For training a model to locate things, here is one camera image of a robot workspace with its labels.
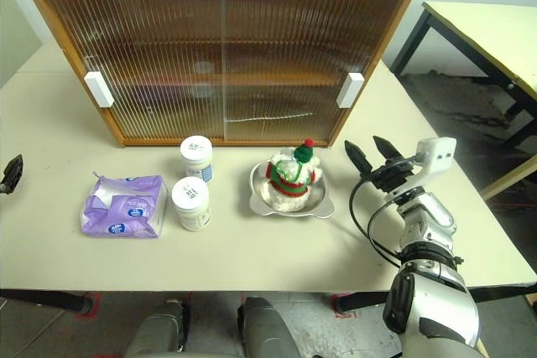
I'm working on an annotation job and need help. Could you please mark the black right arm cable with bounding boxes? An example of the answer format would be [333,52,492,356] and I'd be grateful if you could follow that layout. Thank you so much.
[349,176,406,269]

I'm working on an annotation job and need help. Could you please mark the dark rounded grey shape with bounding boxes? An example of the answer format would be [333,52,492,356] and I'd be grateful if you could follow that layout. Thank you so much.
[236,295,301,358]
[124,298,190,358]

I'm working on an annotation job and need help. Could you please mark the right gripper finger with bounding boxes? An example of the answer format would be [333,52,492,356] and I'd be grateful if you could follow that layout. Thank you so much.
[344,139,374,179]
[372,135,405,164]

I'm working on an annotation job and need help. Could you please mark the metal bowl with ears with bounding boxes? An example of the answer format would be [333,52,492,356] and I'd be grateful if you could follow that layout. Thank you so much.
[249,160,337,219]

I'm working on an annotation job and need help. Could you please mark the beige side table, black legs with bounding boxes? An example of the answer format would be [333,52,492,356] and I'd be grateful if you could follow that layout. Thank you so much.
[389,0,537,149]

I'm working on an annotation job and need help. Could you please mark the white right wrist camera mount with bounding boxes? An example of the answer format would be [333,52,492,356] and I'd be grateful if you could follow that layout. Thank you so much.
[392,136,458,205]

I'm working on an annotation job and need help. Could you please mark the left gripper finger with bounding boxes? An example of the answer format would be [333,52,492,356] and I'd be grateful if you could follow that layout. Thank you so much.
[0,153,24,196]

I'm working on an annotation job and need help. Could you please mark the white plush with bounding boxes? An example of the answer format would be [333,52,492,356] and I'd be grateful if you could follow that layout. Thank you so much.
[260,137,324,213]

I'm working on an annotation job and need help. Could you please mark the white lidded jar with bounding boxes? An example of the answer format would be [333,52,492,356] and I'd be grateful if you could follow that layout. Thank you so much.
[179,134,216,185]
[170,176,212,233]

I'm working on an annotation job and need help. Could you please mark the beige wooden beam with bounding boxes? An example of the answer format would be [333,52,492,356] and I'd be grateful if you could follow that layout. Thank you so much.
[479,125,537,203]

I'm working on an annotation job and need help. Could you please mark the white door handle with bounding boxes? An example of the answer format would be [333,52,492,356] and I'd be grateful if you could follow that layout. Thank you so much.
[336,72,366,110]
[84,71,116,109]

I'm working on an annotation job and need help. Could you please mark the purple tissue pack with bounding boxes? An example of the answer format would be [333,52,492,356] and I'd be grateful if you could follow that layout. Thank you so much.
[79,172,170,240]

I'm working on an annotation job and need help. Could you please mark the black table foot bar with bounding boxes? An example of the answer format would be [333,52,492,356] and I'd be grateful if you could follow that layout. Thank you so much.
[336,281,537,314]
[0,288,94,316]

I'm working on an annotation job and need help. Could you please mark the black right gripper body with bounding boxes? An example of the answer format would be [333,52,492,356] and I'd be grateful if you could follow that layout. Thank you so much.
[371,156,422,195]

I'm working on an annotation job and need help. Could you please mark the ribbed sliding door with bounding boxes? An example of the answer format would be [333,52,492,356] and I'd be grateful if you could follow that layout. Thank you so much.
[40,0,228,144]
[224,0,404,144]

